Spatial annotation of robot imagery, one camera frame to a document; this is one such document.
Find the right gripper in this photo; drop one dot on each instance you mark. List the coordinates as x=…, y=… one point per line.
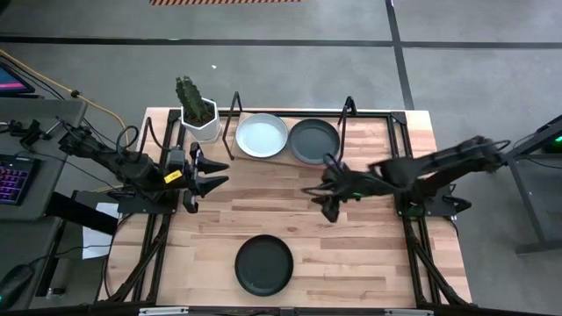
x=349, y=184

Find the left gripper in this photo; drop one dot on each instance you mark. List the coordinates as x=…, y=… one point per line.
x=192, y=180

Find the dark grey plate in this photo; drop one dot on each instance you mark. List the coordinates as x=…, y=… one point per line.
x=314, y=141

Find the light grey plate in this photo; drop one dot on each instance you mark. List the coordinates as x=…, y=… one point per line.
x=262, y=135

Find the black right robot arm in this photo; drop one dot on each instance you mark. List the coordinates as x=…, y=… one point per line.
x=439, y=164

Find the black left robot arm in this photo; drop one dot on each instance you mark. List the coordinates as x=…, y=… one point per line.
x=131, y=169

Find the yellow label sticker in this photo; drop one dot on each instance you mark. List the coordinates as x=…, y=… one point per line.
x=173, y=177

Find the white hexagonal plant pot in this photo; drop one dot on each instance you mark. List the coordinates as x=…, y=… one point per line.
x=206, y=129

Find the green cactus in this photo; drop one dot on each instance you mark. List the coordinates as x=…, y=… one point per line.
x=189, y=98

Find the black plate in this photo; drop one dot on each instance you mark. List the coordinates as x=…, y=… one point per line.
x=263, y=265

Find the white paper sheet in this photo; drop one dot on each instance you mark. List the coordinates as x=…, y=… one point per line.
x=98, y=246

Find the grey side desk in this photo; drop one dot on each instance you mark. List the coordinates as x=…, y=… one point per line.
x=39, y=114

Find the backlit keyboard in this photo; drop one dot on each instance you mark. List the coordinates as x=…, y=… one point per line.
x=13, y=180

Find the monitor with pink screen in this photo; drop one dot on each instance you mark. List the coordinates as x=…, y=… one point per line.
x=13, y=81

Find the black computer mouse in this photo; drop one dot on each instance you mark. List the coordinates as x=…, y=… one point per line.
x=15, y=285

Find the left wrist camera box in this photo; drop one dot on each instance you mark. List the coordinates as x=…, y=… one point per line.
x=176, y=160

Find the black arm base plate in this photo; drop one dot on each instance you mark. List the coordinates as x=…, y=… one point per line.
x=443, y=206
x=145, y=205

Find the black aluminium table frame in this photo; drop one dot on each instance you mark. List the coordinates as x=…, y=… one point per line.
x=406, y=131

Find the silver metal bracket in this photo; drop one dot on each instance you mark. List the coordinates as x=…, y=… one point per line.
x=408, y=312
x=163, y=311

